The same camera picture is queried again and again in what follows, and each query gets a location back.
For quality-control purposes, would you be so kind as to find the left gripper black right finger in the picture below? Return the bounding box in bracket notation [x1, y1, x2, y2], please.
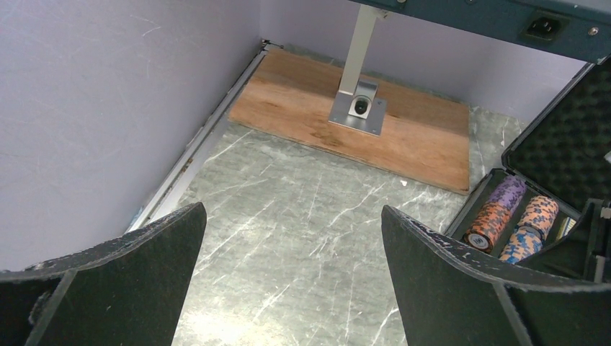
[381, 205, 610, 345]

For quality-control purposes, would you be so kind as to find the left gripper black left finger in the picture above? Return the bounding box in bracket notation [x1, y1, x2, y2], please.
[1, 203, 207, 345]

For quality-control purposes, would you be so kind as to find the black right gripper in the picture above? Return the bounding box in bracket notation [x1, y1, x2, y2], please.
[525, 198, 610, 282]

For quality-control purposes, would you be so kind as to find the orange blue chip stack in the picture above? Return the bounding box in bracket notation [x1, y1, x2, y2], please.
[516, 195, 559, 240]
[499, 226, 543, 264]

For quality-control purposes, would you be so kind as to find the orange black chip stack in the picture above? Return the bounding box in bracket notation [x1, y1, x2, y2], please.
[463, 202, 512, 254]

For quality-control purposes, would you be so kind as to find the black poker set case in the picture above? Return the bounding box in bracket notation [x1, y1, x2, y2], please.
[447, 61, 610, 259]

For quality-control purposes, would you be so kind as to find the blue card deck box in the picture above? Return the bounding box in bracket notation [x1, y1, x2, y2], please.
[556, 217, 576, 240]

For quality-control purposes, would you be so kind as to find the purple chip stack in case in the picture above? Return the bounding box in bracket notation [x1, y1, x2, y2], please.
[486, 176, 527, 213]

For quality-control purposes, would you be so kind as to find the wooden board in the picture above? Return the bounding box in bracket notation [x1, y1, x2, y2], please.
[229, 48, 470, 195]

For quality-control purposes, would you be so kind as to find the grey metal stand bracket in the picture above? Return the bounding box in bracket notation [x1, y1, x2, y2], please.
[329, 4, 387, 136]

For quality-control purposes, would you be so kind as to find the grey network switch box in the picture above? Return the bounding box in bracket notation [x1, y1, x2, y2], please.
[366, 0, 610, 64]

